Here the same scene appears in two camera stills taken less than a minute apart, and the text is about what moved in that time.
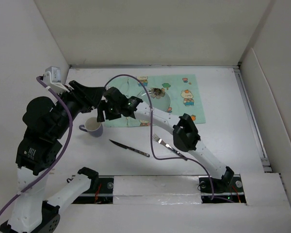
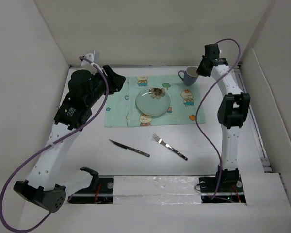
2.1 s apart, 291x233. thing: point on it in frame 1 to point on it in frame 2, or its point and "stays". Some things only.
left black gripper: (89, 96) to (115, 81)
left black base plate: (103, 194) stays
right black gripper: (103, 106) to (200, 71)
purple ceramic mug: (92, 126) to (190, 76)
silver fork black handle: (155, 137) stays
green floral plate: (159, 98) stays
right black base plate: (227, 190) stays
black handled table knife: (135, 150) stays
